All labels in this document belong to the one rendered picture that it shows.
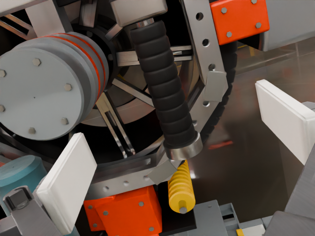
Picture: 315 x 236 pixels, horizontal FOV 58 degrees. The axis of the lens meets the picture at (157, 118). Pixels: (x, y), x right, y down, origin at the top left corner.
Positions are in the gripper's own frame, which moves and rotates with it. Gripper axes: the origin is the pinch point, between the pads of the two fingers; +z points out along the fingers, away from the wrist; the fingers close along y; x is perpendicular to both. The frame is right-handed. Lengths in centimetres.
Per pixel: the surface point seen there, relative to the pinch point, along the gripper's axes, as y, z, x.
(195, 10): 7.2, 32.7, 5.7
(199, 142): 1.7, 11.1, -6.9
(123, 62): -8.7, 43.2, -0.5
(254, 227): 13, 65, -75
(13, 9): -13.1, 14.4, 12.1
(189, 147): 0.5, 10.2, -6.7
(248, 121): 41, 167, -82
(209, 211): -1, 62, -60
